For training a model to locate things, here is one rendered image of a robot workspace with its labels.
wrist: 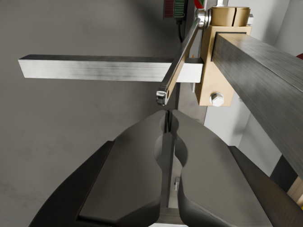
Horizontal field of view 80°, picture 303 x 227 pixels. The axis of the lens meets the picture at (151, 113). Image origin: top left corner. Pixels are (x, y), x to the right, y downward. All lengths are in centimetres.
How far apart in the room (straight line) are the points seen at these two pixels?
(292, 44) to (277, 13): 9
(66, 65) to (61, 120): 128
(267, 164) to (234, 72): 42
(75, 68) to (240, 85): 23
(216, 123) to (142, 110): 78
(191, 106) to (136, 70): 25
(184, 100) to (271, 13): 29
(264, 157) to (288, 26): 32
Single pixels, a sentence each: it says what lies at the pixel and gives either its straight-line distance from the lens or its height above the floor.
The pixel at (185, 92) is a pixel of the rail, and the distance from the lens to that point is 47.
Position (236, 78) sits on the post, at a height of 96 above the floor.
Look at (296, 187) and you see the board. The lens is 48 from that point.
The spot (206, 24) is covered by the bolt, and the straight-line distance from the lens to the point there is 28.
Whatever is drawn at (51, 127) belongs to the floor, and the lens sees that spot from 168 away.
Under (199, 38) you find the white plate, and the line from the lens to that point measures 34.
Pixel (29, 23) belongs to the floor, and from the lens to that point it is 137.
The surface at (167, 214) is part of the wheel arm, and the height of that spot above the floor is 94.
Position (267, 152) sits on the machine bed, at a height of 76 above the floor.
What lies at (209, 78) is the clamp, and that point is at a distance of 28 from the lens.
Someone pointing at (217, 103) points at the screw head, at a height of 88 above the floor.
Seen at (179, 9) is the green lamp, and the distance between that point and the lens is 42.
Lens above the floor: 112
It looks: 57 degrees down
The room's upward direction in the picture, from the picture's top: 174 degrees counter-clockwise
